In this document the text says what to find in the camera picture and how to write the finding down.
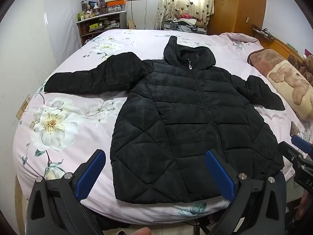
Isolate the wall power socket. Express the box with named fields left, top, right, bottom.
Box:
left=16, top=95, right=32, bottom=120

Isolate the bed with floral sheet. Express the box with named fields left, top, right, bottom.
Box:
left=12, top=28, right=313, bottom=226

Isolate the black puffer jacket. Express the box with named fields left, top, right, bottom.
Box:
left=44, top=35, right=286, bottom=204

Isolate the wooden shelf unit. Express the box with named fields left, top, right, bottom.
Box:
left=76, top=11, right=128, bottom=46

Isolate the white cabinet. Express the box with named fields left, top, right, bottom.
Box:
left=126, top=0, right=160, bottom=30

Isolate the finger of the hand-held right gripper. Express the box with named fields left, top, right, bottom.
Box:
left=278, top=141, right=313, bottom=168
left=291, top=135, right=313, bottom=153

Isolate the heart print curtain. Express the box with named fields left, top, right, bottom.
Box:
left=155, top=0, right=216, bottom=30

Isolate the brown teddy bear plush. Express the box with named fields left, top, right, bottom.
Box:
left=300, top=54, right=313, bottom=86

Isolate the wooden headboard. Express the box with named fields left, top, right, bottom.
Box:
left=252, top=24, right=313, bottom=64

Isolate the brown bear print pillow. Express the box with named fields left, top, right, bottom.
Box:
left=247, top=48, right=313, bottom=120

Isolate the pile of clothes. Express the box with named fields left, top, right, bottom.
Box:
left=161, top=13, right=208, bottom=35

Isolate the wooden wardrobe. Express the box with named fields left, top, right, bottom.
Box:
left=207, top=0, right=267, bottom=37

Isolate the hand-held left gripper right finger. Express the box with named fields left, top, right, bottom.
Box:
left=205, top=149, right=286, bottom=235

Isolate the orange storage box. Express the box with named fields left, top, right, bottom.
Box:
left=106, top=0, right=127, bottom=13

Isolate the row of bottles and jars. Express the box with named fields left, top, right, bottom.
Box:
left=78, top=0, right=101, bottom=21

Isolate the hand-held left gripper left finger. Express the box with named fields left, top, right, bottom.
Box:
left=26, top=149, right=107, bottom=235

